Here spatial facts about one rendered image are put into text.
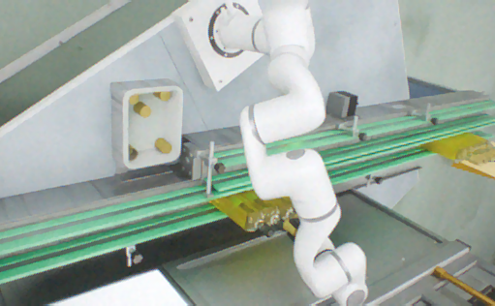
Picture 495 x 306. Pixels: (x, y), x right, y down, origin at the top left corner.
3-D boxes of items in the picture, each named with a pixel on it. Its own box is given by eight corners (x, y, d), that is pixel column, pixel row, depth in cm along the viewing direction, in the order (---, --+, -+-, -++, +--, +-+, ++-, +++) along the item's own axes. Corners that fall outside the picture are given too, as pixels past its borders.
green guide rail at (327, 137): (205, 158, 133) (221, 168, 128) (205, 154, 133) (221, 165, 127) (489, 102, 236) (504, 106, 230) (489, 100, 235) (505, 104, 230)
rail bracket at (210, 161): (191, 187, 134) (214, 205, 125) (194, 133, 128) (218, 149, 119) (200, 184, 136) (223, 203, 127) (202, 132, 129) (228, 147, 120)
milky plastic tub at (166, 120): (111, 159, 130) (124, 170, 124) (110, 81, 121) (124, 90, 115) (167, 149, 140) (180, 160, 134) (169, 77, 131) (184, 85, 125)
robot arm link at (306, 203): (337, 168, 100) (274, 182, 105) (307, 81, 91) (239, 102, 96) (336, 214, 86) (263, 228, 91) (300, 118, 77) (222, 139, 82)
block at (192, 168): (178, 171, 138) (191, 181, 133) (180, 142, 135) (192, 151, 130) (189, 169, 140) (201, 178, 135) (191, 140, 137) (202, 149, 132)
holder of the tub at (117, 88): (112, 174, 132) (123, 186, 127) (110, 82, 121) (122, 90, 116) (165, 164, 142) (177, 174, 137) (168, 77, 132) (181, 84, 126)
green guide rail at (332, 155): (203, 180, 136) (219, 192, 131) (203, 177, 136) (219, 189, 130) (484, 114, 239) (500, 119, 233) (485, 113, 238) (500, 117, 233)
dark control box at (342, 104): (324, 111, 179) (341, 117, 173) (328, 91, 176) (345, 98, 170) (339, 108, 184) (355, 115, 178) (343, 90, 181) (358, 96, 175)
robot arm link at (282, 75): (251, 62, 97) (239, 92, 85) (313, 43, 92) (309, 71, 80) (274, 116, 103) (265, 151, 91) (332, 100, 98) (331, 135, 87)
